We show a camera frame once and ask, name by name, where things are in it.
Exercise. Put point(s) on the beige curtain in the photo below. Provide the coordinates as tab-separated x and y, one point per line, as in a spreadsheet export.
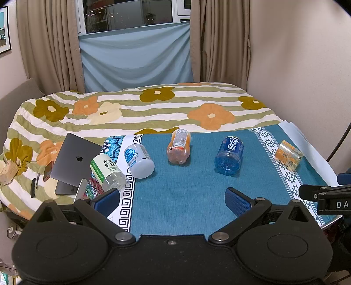
49	44
220	47

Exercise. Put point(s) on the window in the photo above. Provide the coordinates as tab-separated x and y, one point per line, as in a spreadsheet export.
104	15

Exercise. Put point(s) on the smartphone on bed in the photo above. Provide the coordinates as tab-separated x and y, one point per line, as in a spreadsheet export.
47	171

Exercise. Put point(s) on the green label clear cup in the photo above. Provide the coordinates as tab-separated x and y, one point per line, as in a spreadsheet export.
107	173

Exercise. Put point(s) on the grey bed headboard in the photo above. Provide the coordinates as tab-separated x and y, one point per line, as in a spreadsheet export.
13	100

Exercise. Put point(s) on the black pen on bed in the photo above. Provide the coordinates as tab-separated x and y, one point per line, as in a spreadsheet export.
34	185

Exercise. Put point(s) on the teal patterned table mat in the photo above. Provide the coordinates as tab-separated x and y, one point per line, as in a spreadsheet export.
189	199

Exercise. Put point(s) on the light blue hanging cloth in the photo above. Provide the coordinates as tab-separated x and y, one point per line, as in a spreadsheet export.
136	57

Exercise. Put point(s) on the right beige curtain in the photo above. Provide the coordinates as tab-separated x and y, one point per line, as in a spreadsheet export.
220	47

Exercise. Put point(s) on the framed wall picture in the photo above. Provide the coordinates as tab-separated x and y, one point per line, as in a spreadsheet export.
5	42

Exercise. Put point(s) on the orange clear plastic cup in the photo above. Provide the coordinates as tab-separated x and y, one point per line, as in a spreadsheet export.
178	150

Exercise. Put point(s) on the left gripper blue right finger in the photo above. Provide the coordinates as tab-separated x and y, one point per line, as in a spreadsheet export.
237	202

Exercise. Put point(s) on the white blue label cup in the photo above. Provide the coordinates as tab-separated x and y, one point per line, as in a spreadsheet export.
139	161

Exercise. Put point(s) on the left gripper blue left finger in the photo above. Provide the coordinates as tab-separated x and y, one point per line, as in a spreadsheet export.
107	202

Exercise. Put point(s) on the grey laptop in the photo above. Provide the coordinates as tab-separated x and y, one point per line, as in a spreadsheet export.
73	163

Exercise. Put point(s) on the floral striped bed quilt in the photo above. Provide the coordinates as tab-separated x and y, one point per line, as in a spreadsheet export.
36	131

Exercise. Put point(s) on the left beige curtain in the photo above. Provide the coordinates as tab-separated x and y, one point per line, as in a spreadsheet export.
49	44

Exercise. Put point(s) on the colourful mandala mat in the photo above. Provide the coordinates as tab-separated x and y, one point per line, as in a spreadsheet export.
93	188

